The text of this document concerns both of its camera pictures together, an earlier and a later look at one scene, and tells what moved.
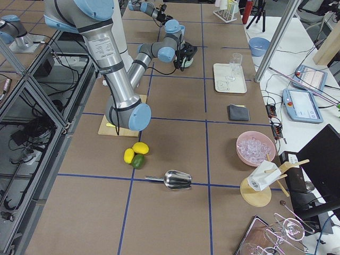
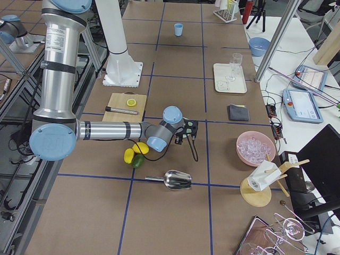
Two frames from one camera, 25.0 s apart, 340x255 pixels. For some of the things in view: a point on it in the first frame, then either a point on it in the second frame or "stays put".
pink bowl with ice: [253, 147] stays put
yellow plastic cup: [231, 5] stays put
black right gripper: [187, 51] -> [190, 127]
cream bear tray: [229, 78] stays put
